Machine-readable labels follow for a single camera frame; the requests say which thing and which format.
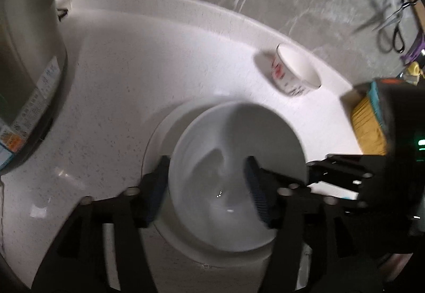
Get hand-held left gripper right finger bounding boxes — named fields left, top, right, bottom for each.
left=242, top=155, right=389, bottom=293

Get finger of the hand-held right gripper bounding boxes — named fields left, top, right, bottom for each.
left=307, top=153, right=376, bottom=207

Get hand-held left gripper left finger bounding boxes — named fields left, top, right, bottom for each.
left=31, top=155, right=171, bottom=293

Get large teal rimmed plate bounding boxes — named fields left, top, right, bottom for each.
left=310, top=180, right=361, bottom=201

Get large white plate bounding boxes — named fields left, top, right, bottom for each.
left=141, top=96, right=314, bottom=269

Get plain white bowl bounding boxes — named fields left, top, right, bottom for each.
left=168, top=101, right=310, bottom=252

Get yellow sponge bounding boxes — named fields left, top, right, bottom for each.
left=340, top=79, right=390, bottom=156

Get small yellow item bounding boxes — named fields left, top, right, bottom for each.
left=403, top=61, right=424, bottom=84

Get white paper cup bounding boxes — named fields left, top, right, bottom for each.
left=254, top=42, right=322, bottom=96

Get grey appliance with labels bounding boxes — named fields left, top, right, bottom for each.
left=0, top=0, right=69, bottom=176

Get purple strap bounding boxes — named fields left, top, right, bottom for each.
left=400, top=32, right=425, bottom=64

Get black handled scissors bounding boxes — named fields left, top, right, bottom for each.
left=352, top=0, right=420, bottom=55

